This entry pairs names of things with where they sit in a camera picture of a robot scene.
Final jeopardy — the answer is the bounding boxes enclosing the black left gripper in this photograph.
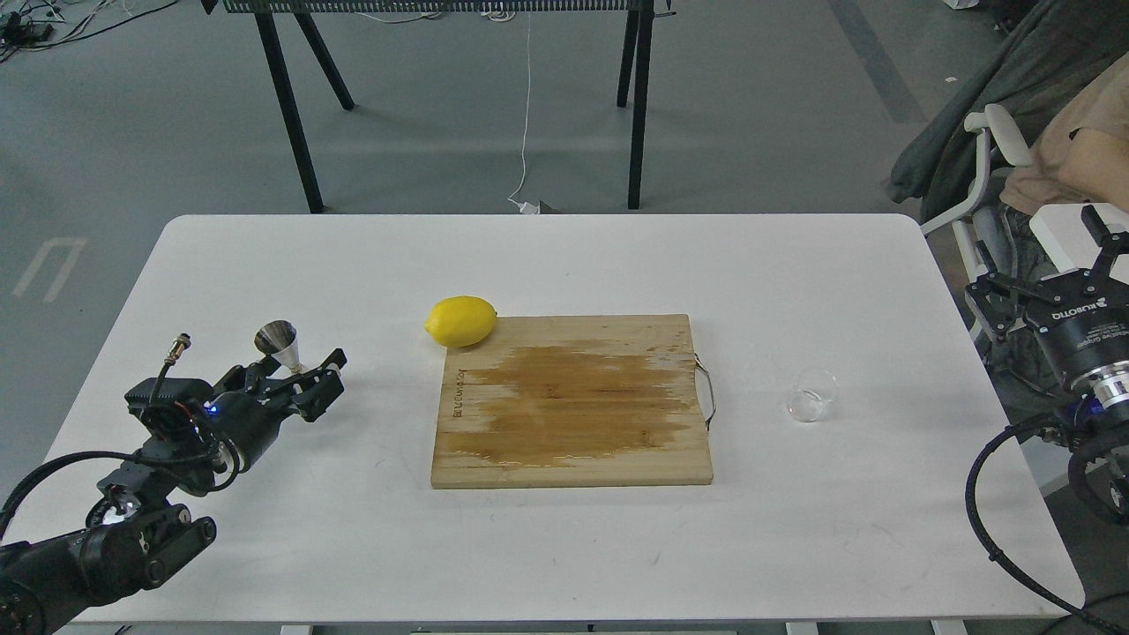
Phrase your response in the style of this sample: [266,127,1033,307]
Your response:
[190,348,348,473]

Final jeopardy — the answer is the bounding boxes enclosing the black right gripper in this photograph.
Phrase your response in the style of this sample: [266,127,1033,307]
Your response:
[965,205,1128,392]

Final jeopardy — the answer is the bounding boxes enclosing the steel double jigger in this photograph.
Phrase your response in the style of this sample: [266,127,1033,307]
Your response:
[253,320,306,374]

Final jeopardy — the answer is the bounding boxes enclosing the small clear glass cup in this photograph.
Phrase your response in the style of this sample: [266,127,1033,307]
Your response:
[786,367,839,423]

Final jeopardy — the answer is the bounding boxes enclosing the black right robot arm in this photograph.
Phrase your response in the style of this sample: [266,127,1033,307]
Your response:
[965,205,1128,527]

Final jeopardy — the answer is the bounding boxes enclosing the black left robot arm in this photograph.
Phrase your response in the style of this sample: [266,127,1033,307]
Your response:
[3,320,348,634]

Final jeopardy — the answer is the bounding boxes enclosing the seated person in beige shirt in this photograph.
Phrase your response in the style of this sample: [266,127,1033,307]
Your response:
[1001,55,1128,214]

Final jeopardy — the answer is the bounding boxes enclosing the white office chair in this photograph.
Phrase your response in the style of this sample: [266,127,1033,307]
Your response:
[921,103,1033,284]

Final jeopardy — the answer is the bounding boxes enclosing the yellow lemon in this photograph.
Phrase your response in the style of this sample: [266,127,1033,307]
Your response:
[425,295,497,348]

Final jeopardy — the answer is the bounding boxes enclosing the wooden cutting board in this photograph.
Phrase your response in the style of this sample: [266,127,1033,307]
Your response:
[430,314,714,489]

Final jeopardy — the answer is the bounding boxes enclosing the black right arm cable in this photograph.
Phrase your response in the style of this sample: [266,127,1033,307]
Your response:
[965,415,1129,635]

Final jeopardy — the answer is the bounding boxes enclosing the white power cable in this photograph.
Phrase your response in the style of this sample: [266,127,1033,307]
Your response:
[506,14,541,215]

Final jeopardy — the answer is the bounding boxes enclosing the black metal frame table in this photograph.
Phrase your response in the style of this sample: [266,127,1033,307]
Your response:
[200,1,675,214]

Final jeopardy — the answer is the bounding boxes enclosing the floor cable bundle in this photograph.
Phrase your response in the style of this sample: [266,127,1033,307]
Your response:
[0,0,182,63]

